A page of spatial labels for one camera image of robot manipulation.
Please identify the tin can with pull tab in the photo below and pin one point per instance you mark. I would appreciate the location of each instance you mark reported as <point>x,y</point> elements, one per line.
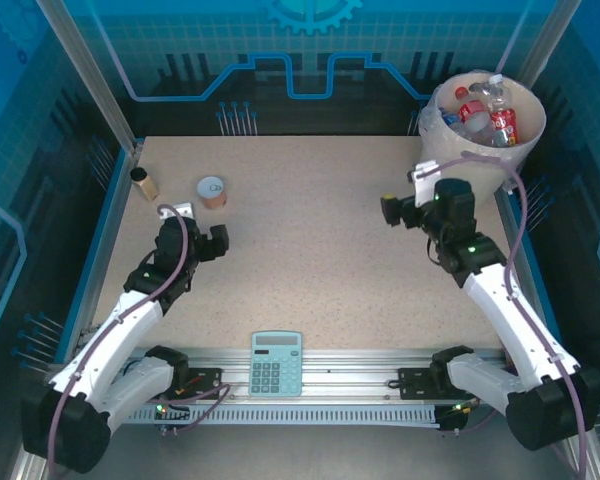
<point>211,192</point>

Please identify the aluminium frame post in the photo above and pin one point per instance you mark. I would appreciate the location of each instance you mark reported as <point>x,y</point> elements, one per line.
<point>90,75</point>
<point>545,30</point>

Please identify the light blue calculator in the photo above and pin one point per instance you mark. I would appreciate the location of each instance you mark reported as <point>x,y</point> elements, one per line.
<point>276,365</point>

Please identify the clear plastic bin liner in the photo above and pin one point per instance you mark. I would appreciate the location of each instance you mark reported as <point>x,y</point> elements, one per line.
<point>432,130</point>

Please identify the small jar with black cap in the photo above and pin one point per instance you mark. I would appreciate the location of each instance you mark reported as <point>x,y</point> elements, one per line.
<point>145,184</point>

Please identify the black controller board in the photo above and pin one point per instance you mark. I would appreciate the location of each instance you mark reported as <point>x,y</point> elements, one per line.
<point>452,422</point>
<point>172,412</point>

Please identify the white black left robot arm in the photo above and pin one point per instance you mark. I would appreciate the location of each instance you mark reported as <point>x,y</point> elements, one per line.
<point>125,325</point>

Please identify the aluminium mounting rail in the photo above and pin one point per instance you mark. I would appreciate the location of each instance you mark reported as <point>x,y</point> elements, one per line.
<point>340,370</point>

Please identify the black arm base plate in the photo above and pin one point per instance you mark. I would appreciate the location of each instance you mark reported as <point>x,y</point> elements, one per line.
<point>205,377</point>
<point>415,382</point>

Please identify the white plastic bin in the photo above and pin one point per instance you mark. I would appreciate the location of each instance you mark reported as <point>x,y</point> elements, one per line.
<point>490,175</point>

